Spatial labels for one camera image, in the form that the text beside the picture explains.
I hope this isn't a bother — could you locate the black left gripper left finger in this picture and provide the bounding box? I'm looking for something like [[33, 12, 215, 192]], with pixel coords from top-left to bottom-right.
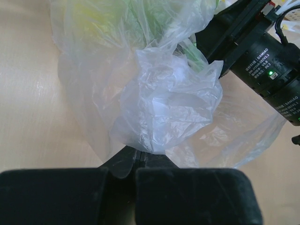
[[0, 146, 140, 225]]

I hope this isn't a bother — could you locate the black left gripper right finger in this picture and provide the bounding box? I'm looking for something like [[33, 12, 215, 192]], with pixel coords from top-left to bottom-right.
[[135, 151, 263, 225]]

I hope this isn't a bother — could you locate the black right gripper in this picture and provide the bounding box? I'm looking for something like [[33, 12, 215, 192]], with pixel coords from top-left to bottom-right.
[[196, 0, 300, 80]]

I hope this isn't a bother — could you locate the clear lemon-print plastic bag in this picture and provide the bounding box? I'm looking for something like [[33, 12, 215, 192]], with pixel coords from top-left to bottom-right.
[[50, 0, 285, 167]]

